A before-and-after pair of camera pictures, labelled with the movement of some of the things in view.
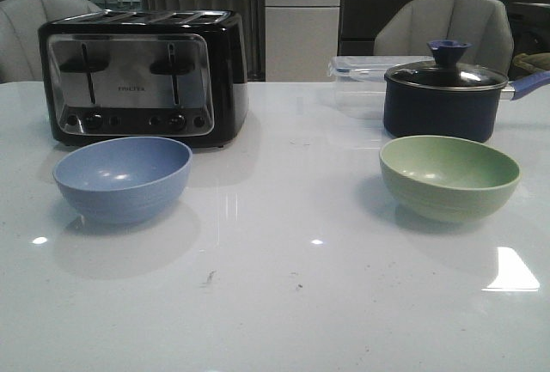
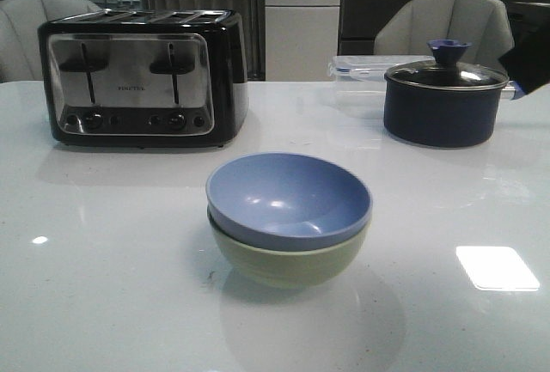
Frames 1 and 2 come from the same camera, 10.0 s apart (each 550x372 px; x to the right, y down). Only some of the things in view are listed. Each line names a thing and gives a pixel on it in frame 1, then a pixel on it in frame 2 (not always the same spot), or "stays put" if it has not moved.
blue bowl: (123, 179) → (287, 201)
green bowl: (448, 179) → (277, 268)
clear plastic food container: (359, 81) stays put
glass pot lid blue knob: (446, 73) stays put
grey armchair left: (21, 18) stays put
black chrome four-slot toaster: (174, 74) stays put
